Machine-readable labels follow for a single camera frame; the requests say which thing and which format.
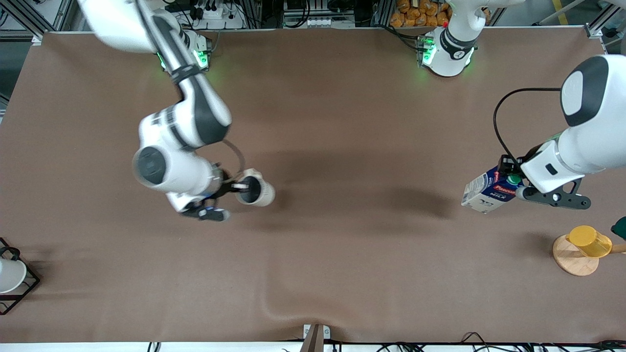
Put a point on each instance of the beige ceramic mug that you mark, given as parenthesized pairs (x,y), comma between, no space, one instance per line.
(261,195)

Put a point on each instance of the bag of oranges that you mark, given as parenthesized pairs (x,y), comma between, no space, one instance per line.
(420,14)

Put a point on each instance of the blue white milk carton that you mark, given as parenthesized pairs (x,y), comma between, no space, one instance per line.
(484,195)

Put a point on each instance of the aluminium frame post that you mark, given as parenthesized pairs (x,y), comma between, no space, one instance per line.
(600,24)
(46,14)

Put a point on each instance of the metal table clamp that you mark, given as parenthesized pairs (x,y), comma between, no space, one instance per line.
(315,337)

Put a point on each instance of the small white socket bar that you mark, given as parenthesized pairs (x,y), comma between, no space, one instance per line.
(323,22)

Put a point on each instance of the wooden cup stand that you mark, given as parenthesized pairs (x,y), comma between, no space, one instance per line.
(572,261)

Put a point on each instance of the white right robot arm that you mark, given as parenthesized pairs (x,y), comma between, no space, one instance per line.
(195,107)

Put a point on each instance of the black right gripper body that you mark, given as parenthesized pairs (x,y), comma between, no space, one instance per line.
(226,185)

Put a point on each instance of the white power strip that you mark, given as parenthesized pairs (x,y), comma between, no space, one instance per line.
(220,17)

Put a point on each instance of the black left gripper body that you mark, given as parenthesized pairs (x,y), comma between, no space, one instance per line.
(510,167)

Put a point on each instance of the yellow plastic cup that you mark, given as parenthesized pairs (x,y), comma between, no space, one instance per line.
(589,241)

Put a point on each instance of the white bowl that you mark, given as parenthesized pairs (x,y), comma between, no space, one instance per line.
(10,276)

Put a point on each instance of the dark green cup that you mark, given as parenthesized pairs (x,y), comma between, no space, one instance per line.
(621,229)

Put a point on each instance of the brown table mat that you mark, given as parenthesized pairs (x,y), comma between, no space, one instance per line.
(342,254)

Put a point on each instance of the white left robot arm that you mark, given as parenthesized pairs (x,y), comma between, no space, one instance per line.
(587,146)

